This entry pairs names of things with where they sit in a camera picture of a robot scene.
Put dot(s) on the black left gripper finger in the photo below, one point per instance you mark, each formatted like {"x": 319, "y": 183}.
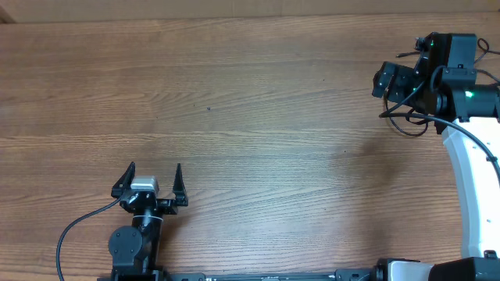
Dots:
{"x": 179, "y": 191}
{"x": 124, "y": 182}

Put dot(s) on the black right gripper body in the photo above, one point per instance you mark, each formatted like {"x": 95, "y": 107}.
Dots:
{"x": 409, "y": 90}

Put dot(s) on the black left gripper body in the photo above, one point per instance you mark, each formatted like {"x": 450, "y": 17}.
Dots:
{"x": 164, "y": 208}

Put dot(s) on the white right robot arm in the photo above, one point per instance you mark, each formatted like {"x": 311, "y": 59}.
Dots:
{"x": 442, "y": 89}

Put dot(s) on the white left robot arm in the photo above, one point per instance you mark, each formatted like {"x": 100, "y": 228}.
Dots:
{"x": 135, "y": 248}

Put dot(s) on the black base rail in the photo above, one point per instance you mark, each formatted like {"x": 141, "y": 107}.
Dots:
{"x": 273, "y": 276}

